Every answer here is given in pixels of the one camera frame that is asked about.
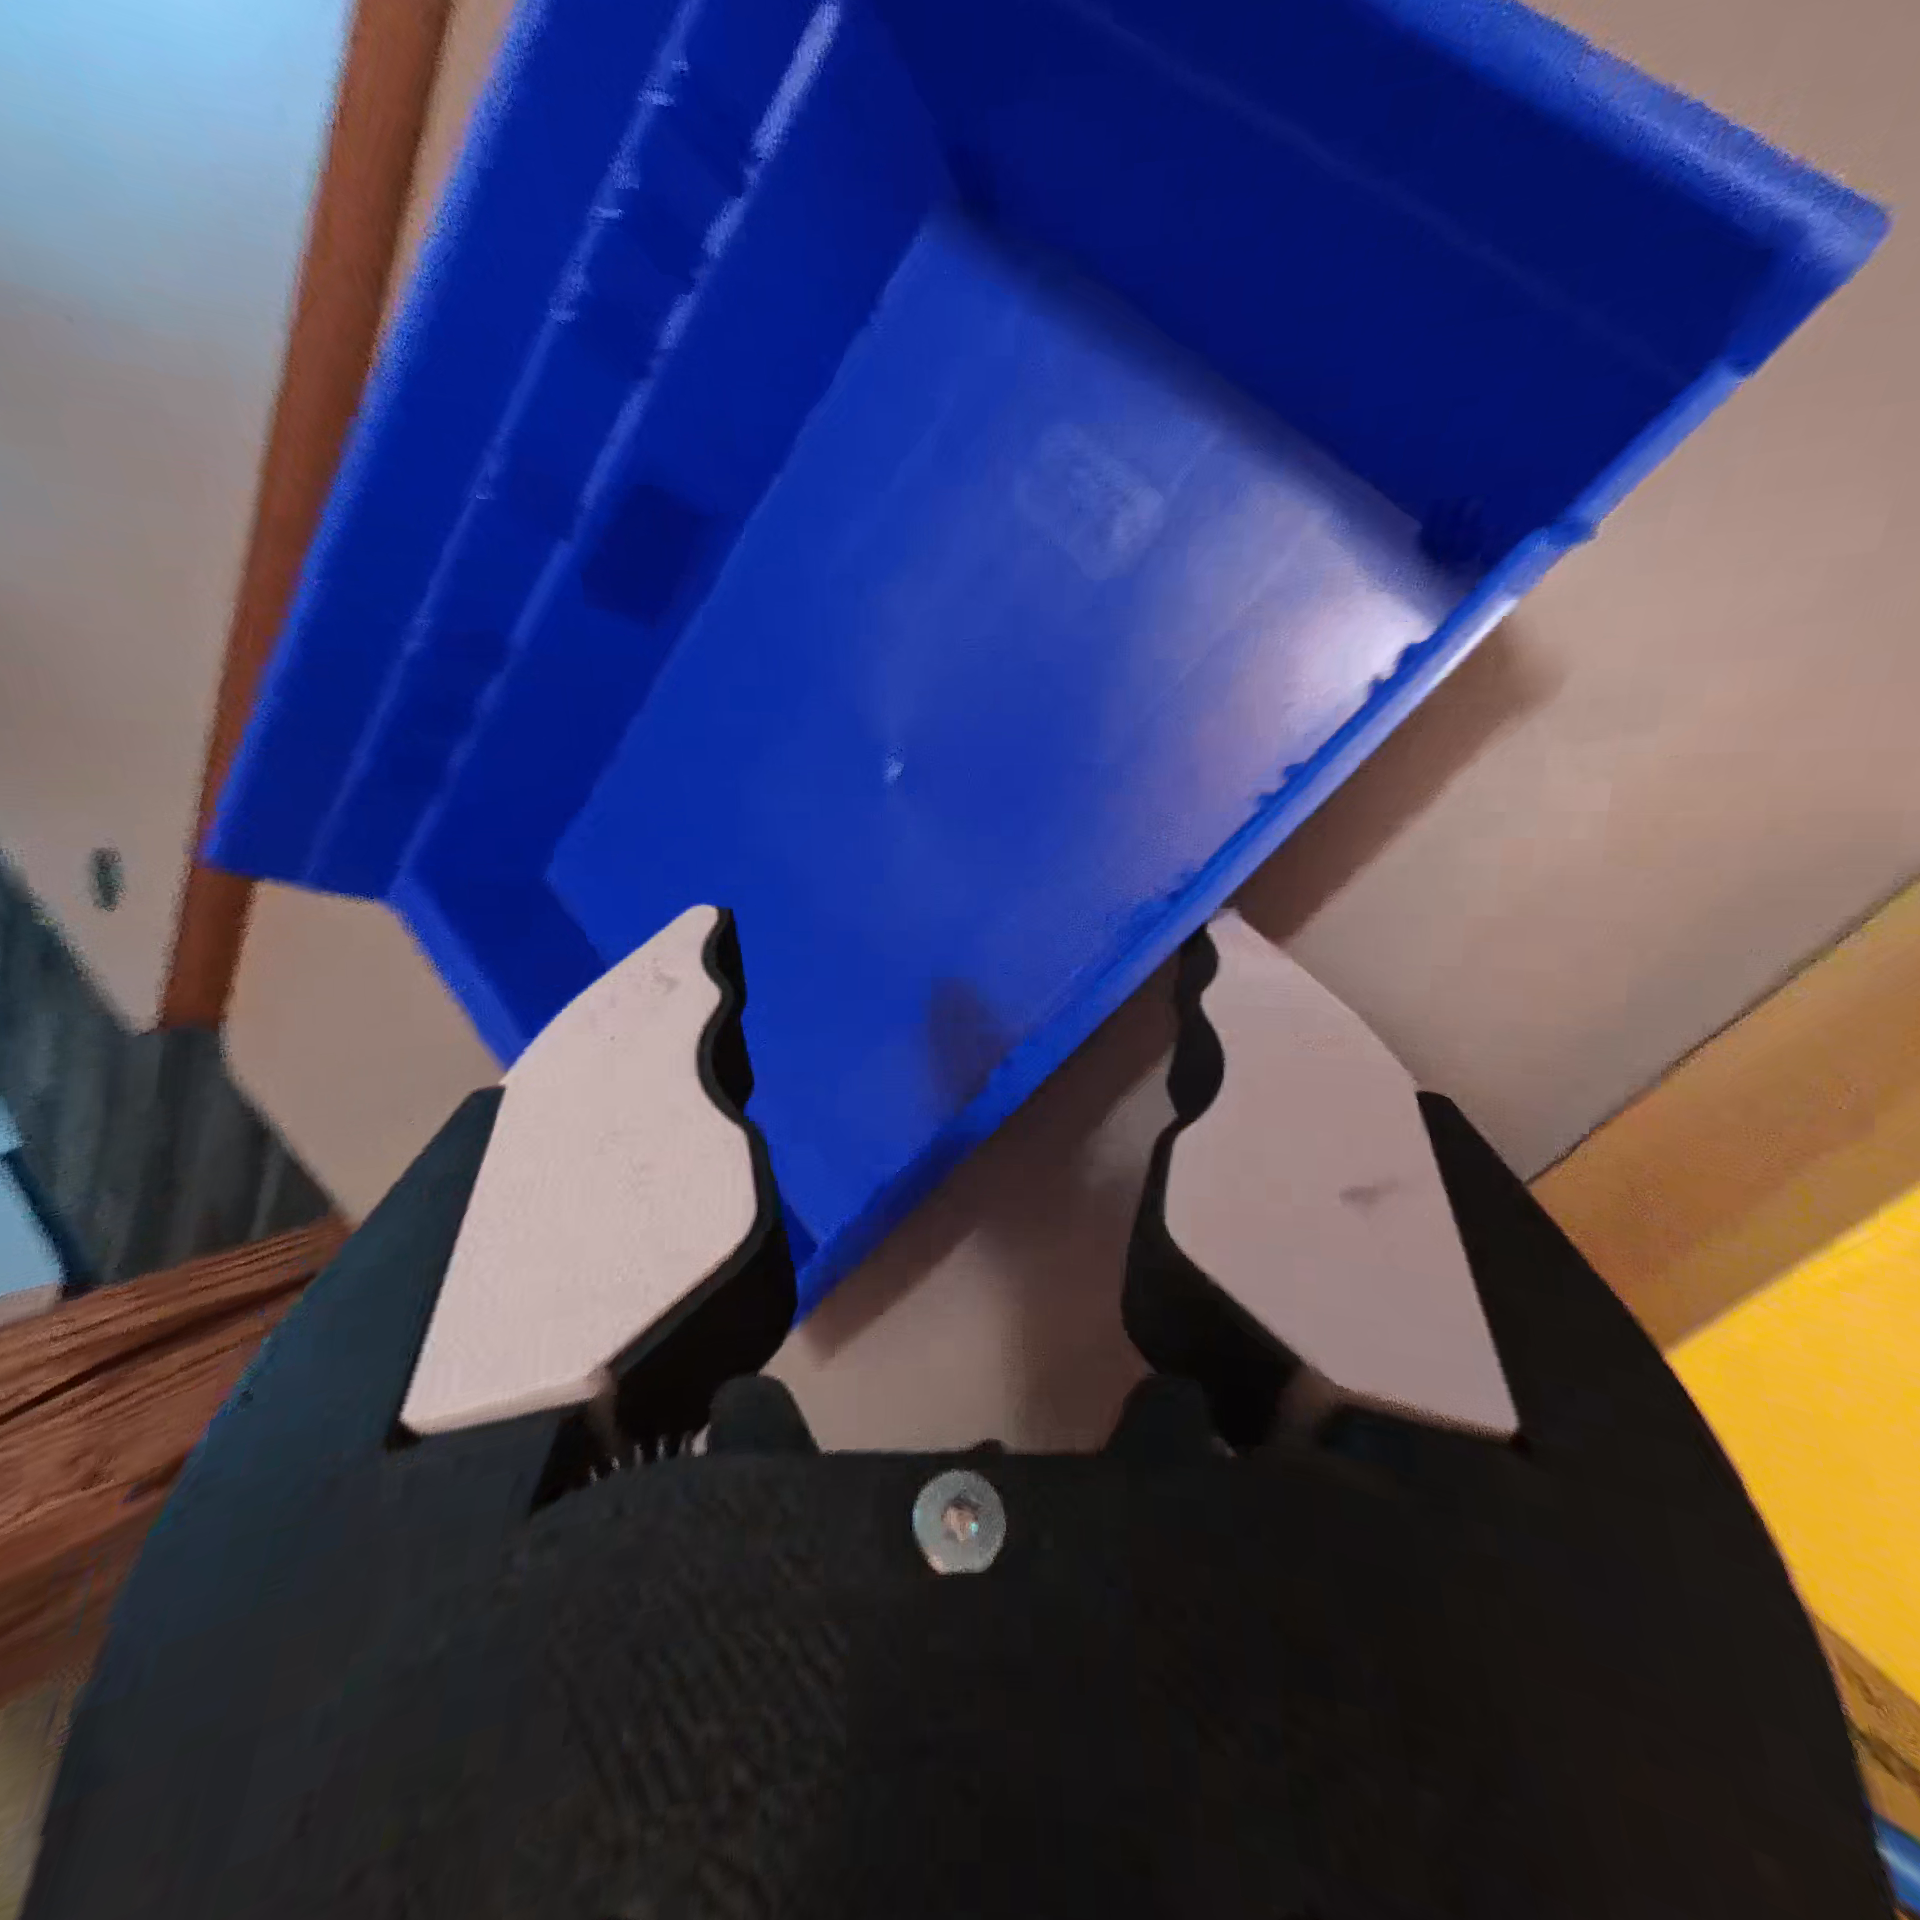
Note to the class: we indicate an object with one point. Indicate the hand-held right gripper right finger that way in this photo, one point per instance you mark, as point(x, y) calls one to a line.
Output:
point(1320, 1200)

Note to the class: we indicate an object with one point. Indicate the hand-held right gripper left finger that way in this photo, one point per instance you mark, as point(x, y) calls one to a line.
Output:
point(600, 1200)

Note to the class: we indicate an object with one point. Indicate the blue plastic bin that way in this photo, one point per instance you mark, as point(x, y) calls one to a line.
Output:
point(1049, 599)

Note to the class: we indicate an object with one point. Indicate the yellow plastic bin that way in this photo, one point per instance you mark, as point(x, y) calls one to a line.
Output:
point(1830, 1425)

